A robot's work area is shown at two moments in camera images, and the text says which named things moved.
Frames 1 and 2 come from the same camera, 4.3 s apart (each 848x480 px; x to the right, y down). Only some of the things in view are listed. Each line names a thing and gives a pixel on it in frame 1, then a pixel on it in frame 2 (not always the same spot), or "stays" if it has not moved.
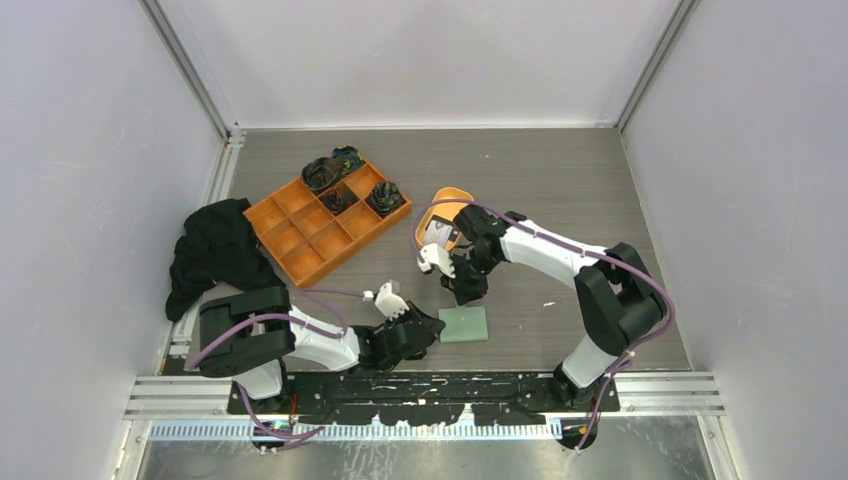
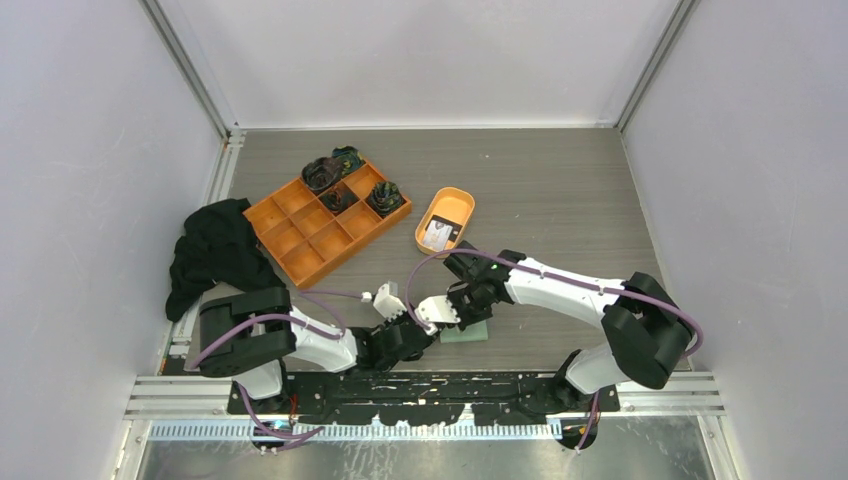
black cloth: (216, 244) stays
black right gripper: (463, 290) → (466, 321)
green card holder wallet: (463, 324) stays
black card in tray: (454, 234) stays
